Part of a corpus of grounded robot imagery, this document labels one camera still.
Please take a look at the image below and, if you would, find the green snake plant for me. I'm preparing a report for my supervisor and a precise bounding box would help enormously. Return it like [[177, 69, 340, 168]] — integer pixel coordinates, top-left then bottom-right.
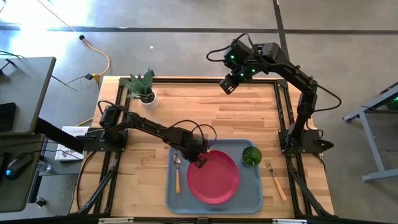
[[118, 68, 155, 103]]

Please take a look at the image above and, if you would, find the white printed booklet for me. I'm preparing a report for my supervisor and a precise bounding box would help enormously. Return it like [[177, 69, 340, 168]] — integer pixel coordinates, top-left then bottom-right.
[[55, 125, 91, 162]]

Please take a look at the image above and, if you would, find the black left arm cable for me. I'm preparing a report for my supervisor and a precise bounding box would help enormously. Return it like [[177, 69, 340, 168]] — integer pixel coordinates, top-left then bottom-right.
[[167, 119, 218, 147]]

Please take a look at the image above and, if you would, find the clear water bottle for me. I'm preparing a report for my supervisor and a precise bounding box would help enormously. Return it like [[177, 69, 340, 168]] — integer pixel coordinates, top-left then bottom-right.
[[36, 159, 54, 174]]

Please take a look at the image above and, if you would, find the black aluminium table frame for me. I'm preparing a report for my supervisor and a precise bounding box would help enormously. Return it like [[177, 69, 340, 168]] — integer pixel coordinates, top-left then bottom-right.
[[75, 76, 336, 219]]

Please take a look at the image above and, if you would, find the fork with wooden handle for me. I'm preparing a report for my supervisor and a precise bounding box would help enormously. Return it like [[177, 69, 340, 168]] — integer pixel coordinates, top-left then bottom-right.
[[173, 152, 183, 195]]

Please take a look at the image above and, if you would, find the blue-grey plastic tray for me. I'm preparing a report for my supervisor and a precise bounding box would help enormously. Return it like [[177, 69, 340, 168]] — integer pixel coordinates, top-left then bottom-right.
[[165, 138, 264, 216]]

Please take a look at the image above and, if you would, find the yellow extension cable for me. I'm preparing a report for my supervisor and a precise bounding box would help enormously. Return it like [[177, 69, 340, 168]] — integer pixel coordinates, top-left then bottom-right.
[[36, 0, 112, 84]]

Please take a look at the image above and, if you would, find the red round plate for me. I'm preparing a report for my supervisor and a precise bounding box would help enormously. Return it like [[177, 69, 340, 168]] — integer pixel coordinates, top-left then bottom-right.
[[186, 149, 241, 205]]

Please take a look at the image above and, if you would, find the grey desk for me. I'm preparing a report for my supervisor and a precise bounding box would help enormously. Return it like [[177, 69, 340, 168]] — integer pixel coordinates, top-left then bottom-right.
[[0, 56, 57, 135]]

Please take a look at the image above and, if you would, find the green faceted glass cup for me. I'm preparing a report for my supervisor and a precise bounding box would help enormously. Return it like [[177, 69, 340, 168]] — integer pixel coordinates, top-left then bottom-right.
[[241, 146, 263, 167]]

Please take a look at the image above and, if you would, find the white plant pot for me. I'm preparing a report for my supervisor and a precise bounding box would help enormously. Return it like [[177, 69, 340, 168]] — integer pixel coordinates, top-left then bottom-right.
[[138, 89, 159, 111]]

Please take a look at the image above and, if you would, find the dark desk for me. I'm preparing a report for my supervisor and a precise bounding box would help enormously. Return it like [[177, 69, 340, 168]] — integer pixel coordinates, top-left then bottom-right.
[[0, 133, 47, 213]]

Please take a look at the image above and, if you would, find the wooden-handled metal fork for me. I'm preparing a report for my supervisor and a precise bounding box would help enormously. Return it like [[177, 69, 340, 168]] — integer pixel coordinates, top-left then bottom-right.
[[264, 159, 288, 202]]

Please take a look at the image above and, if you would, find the grey metal table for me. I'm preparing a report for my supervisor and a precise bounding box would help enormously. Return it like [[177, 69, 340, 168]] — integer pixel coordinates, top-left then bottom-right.
[[342, 81, 398, 182]]

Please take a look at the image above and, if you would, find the black computer mouse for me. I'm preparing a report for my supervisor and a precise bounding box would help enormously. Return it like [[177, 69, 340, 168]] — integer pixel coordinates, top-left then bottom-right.
[[4, 152, 34, 181]]

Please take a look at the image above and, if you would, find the black keyboard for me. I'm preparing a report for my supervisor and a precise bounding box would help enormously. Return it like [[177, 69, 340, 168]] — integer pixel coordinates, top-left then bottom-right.
[[0, 102, 17, 133]]

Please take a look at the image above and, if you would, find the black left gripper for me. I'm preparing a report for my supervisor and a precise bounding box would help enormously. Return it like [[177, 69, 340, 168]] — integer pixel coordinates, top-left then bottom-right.
[[178, 131, 211, 169]]

